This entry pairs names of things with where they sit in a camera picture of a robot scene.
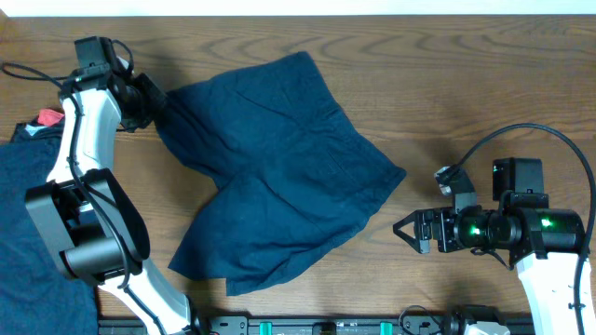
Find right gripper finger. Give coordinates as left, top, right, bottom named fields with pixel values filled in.
left=394, top=230, right=421, bottom=253
left=393, top=210, right=417, bottom=232

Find navy blue shorts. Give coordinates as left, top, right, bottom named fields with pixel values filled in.
left=156, top=52, right=406, bottom=296

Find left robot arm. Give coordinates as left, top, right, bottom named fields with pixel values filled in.
left=25, top=36, right=207, bottom=334

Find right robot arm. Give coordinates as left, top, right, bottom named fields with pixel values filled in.
left=393, top=158, right=595, bottom=334

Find navy blue clothes pile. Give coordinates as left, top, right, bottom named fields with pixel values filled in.
left=1, top=122, right=99, bottom=334

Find red garment in pile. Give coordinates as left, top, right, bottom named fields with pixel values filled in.
left=37, top=108, right=64, bottom=127

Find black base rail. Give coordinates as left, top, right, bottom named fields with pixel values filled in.
left=97, top=314, right=536, bottom=335

